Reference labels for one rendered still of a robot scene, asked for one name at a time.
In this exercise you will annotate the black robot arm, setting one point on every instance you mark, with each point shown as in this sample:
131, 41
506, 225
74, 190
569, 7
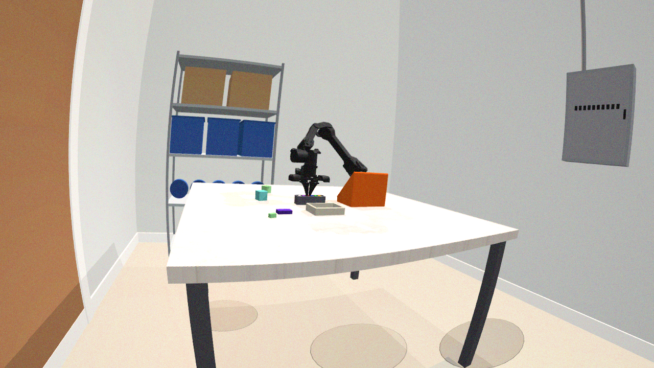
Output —
303, 154

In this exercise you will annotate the teal cube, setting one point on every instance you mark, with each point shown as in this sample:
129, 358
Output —
261, 195

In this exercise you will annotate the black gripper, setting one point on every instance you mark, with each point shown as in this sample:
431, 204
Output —
309, 173

